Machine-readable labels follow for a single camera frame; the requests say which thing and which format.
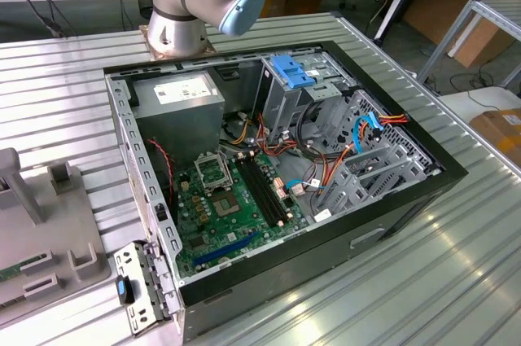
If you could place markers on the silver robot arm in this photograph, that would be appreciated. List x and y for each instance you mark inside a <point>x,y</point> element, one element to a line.
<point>175,36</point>

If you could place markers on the silver disk bay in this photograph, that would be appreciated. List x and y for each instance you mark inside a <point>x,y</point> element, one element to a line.
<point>366,183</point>

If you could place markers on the black RAM slot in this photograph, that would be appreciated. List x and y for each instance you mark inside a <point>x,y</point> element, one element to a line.
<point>256,193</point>
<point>267,189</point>
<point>261,191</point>
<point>272,187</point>

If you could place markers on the silver drive cage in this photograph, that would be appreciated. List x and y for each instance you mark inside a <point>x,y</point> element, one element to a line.
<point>281,106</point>

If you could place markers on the CPU socket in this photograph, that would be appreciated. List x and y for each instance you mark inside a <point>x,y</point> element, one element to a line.
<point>226,204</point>

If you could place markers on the blue plastic drive latch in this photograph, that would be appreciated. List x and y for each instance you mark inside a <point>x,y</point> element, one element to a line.
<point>291,71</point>

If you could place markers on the grey power supply unit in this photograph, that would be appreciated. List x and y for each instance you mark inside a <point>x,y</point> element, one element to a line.
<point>179,126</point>

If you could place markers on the green motherboard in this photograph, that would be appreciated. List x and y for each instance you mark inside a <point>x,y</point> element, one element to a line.
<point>211,236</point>

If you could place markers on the blue expansion slot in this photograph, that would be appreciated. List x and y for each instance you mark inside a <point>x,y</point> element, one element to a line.
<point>226,248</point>

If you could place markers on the black PC case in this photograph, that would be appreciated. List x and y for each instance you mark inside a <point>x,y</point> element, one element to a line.
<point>325,252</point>

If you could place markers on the silver expansion slot retainer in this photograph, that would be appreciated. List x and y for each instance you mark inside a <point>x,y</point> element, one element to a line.
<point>158,281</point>

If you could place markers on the black blue retainer clip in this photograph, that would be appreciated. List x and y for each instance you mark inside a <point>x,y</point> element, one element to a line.
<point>124,289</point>

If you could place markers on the grey parts rack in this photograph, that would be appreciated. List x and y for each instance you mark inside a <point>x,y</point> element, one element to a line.
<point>53,224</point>

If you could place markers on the white table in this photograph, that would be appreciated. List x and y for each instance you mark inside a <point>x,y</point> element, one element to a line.
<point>488,97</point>

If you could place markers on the brown cardboard box with label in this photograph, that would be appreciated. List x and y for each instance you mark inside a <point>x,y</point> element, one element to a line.
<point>496,130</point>

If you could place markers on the large brown cardboard sheet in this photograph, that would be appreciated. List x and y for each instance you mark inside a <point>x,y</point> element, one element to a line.
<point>480,45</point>

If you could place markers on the green RAM stick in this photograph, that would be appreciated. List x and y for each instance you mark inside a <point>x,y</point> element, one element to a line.
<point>10,272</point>

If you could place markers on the aluminium frame shelf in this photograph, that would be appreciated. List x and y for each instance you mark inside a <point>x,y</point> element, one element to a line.
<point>488,8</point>

